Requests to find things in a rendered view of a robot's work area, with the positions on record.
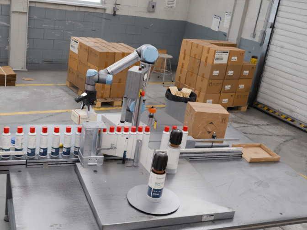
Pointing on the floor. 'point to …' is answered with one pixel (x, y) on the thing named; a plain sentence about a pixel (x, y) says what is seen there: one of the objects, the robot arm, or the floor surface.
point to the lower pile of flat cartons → (7, 76)
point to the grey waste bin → (176, 109)
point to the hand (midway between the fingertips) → (84, 114)
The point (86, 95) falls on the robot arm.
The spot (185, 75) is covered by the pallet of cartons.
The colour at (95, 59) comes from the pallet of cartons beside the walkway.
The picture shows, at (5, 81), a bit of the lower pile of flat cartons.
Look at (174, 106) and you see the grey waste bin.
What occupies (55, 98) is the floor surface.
